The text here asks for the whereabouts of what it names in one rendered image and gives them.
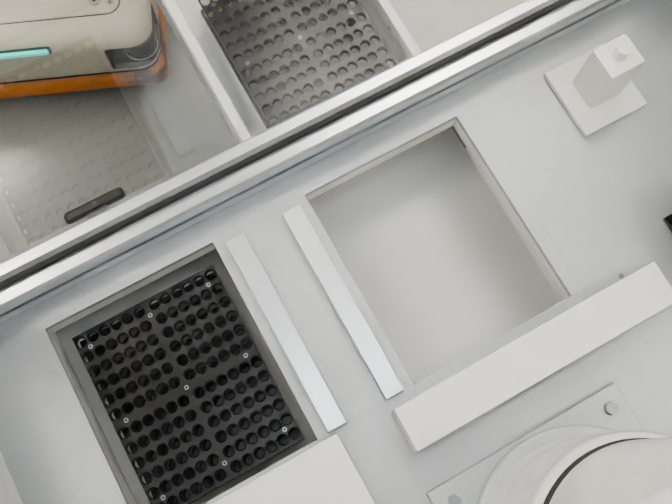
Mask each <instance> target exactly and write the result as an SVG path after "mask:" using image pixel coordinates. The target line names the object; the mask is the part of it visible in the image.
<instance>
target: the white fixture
mask: <svg viewBox="0 0 672 504"><path fill-rule="evenodd" d="M644 63H645V61H644V58H643V57H642V56H641V54H640V53H639V51H638V50H637V49H636V47H635V46H634V44H633V43H632V42H631V40H630V39H629V37H628V36H627V35H626V34H624V35H621V36H619V37H617V38H615V39H613V40H611V41H610V42H608V43H606V44H605V43H602V44H600V45H598V46H597V47H595V48H593V49H591V50H589V51H587V52H585V53H583V54H581V55H579V56H577V57H575V58H573V59H571V60H569V61H568V62H566V63H564V64H562V65H560V66H558V67H556V68H554V69H552V70H550V71H548V72H546V73H545V74H544V78H545V79H546V81H547V82H548V84H549V85H550V87H551V88H552V90H553V91H554V93H555V94H556V96H557V97H558V99H559V100H560V102H561V103H562V105H563V106H564V107H565V109H566V110H567V112H568V113H569V115H570V116H571V118H572V119H573V121H574V122H575V124H576V125H577V127H578V128H579V130H580V131H581V133H582V134H583V136H584V137H588V136H590V135H592V134H594V133H596V132H598V131H599V130H601V129H603V128H605V127H607V126H609V125H611V124H612V123H614V122H616V121H618V120H620V119H622V118H624V117H626V116H627V115H629V114H631V113H633V112H635V111H637V110H639V109H641V108H642V107H644V106H645V105H646V104H647V102H646V101H645V99H644V98H643V97H642V95H641V94H640V92H639V91H638V89H637V88H636V87H635V85H634V84H633V82H632V81H631V79H632V78H633V76H634V75H635V74H636V73H637V71H638V70H639V69H640V68H641V66H642V65H643V64H644Z"/></svg>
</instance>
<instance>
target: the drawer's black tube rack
mask: <svg viewBox="0 0 672 504"><path fill-rule="evenodd" d="M143 303H144V301H143ZM144 305H145V303H144ZM145 307H146V305H145ZM146 309H147V307H146ZM147 311H148V309H147ZM148 313H149V311H148ZM79 354H80V356H81V359H82V361H83V363H84V365H85V367H86V369H87V371H88V373H89V375H90V377H91V380H92V382H93V384H94V386H95V388H96V390H97V392H98V394H99V396H100V399H101V401H102V403H103V405H104V407H105V409H106V411H107V413H108V415H109V417H110V420H111V422H112V424H113V426H114V428H115V430H116V432H117V434H118V436H119V439H120V441H121V443H122V445H123V447H124V449H125V451H126V453H127V455H128V457H129V460H130V462H131V464H132V466H133V468H134V470H135V472H136V474H137V476H138V479H139V481H140V483H141V485H142V487H143V489H144V491H145V493H146V495H147V497H148V500H149V502H150V504H191V503H193V502H195V501H197V500H198V499H200V498H202V497H204V496H206V495H207V494H209V493H211V492H213V491H214V490H216V489H218V488H220V487H221V486H223V485H225V484H227V483H229V482H230V481H232V480H234V479H236V478H237V477H239V476H241V475H243V474H244V473H246V472H248V471H250V470H252V469H253V468H255V467H257V466H259V465H260V464H262V463H264V462H266V461H267V460H269V459H271V458H273V457H275V456H276V455H278V454H280V453H282V452H283V451H285V450H287V449H289V448H290V447H292V446H294V445H296V444H298V443H299V442H301V441H303V440H305V438H304V436H303V434H302V432H301V431H300V429H299V427H298V425H297V423H296V421H295V419H294V417H293V415H292V414H291V412H290V410H289V408H288V406H287V404H286V402H285V400H284V399H283V397H282V395H281V393H280V391H279V389H278V387H277V385H276V383H275V382H274V380H273V378H272V376H271V374H270V372H269V370H268V368H267V367H266V365H265V363H264V361H263V359H262V357H261V355H260V353H259V351H258V350H257V348H256V346H255V344H254V342H253V340H252V338H251V336H250V334H249V333H248V331H247V329H246V327H245V325H244V323H243V321H242V319H241V318H240V316H239V314H238V312H237V310H236V308H235V306H234V304H233V302H232V301H231V299H230V297H229V295H228V293H227V291H226V289H225V287H224V286H223V284H222V282H221V280H220V279H218V280H216V281H215V282H213V283H209V282H208V283H206V286H205V287H203V288H201V289H199V290H197V291H195V292H194V293H192V294H190V295H188V296H186V297H184V298H182V299H180V300H178V301H176V302H175V303H173V304H171V305H169V306H167V307H165V308H163V309H161V310H159V311H157V312H155V313H154V314H152V313H149V314H148V317H146V318H144V319H142V320H140V321H138V322H136V323H135V324H133V325H131V326H129V327H127V328H125V329H123V330H121V331H119V332H117V333H115V334H114V335H112V336H110V337H108V338H106V339H104V340H102V341H100V342H98V343H96V344H95V345H92V344H89V345H88V348H87V349H85V350H83V351H81V352H79ZM85 355H86V357H87V359H88V361H89V362H86V361H85ZM91 370H93V372H94V374H95V376H93V375H92V373H91ZM98 384H100V386H101V388H102V390H99V388H98ZM105 398H106V399H107V401H108V403H109V405H107V404H106V403H105ZM112 412H113V414H114V416H115V418H116V420H115V419H113V418H112ZM121 431H122V433H123V435H124V437H125V438H123V437H122V436H121ZM128 445H129V447H130V449H131V451H132V453H130V452H129V451H128ZM135 461H136V462H137V464H138V466H139V468H137V467H136V466H135ZM142 476H143V477H144V479H145V481H146V483H144V482H143V481H142ZM150 491H151V493H152V495H153V498H154V499H153V498H151V497H150V495H149V492H150Z"/></svg>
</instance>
